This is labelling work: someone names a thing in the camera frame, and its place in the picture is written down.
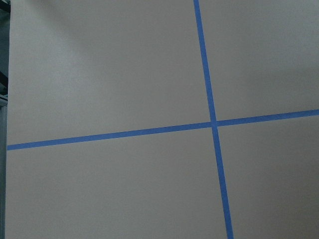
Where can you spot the grey aluminium frame rail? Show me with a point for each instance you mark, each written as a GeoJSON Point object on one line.
{"type": "Point", "coordinates": [3, 151]}

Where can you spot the blue tape grid lines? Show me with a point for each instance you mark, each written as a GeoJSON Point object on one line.
{"type": "Point", "coordinates": [163, 119]}

